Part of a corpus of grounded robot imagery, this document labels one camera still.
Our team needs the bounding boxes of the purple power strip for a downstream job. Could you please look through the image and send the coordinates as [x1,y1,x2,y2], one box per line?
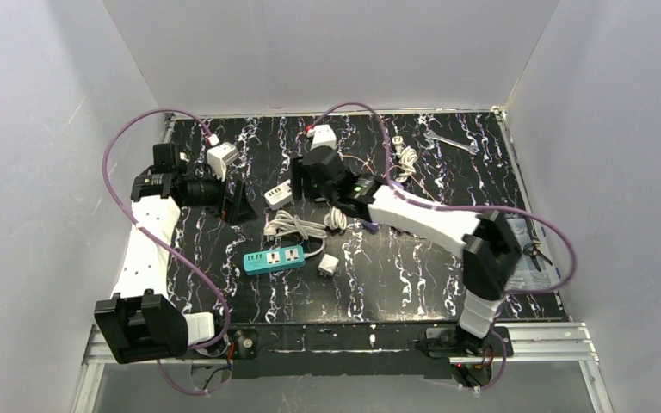
[361,220,380,232]

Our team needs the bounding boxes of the white power strip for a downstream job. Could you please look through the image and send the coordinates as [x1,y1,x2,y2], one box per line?
[264,180,293,211]

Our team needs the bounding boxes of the teal power strip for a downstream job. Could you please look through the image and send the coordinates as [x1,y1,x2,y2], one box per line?
[243,245,306,275]

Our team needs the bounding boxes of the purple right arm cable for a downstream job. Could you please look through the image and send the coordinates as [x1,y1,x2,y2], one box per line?
[307,102,577,394]

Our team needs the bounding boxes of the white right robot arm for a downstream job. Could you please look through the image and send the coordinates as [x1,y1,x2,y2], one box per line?
[290,146,522,355]

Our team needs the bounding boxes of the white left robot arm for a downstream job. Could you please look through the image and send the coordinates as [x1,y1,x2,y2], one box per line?
[94,143,256,364]

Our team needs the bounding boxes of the white cable of teal strip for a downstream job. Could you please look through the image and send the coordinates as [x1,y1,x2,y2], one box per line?
[263,210,329,259]

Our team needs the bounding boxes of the clear plastic parts box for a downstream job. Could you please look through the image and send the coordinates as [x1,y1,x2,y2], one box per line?
[506,215,559,291]

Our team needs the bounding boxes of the black pliers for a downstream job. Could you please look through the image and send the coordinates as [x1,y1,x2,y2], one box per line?
[522,218,553,272]

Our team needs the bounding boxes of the white cable of purple strip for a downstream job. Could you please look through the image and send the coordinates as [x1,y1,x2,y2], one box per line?
[323,206,349,232]

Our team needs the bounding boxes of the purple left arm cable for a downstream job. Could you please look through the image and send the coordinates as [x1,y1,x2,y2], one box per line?
[102,108,232,398]

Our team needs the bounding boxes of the silver wrench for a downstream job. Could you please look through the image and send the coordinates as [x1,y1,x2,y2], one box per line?
[423,130,479,155]

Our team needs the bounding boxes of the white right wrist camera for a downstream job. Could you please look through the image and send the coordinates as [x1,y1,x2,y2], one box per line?
[306,124,337,150]

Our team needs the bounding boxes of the white coiled cable at back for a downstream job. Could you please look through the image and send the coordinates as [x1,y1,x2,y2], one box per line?
[392,135,419,185]

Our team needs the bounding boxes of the small white cube charger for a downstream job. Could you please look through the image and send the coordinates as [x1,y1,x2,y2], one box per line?
[318,254,339,277]

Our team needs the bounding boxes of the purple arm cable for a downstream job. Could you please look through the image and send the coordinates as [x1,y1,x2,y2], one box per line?
[102,108,232,398]
[307,102,577,394]

